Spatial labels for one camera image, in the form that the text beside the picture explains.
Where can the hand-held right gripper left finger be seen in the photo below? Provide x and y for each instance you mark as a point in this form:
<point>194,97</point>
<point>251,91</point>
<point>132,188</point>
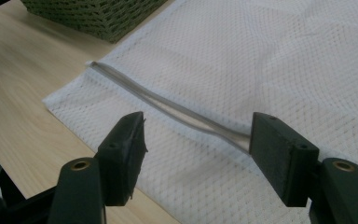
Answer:
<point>121,161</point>

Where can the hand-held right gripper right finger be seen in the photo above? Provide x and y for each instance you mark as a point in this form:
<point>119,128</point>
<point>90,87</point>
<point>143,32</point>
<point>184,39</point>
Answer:
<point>279,155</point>

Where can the white mesh laundry bag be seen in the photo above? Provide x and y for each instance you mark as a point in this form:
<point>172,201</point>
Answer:
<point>230,62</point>

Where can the green woven basket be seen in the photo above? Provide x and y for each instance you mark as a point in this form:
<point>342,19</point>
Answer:
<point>105,15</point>

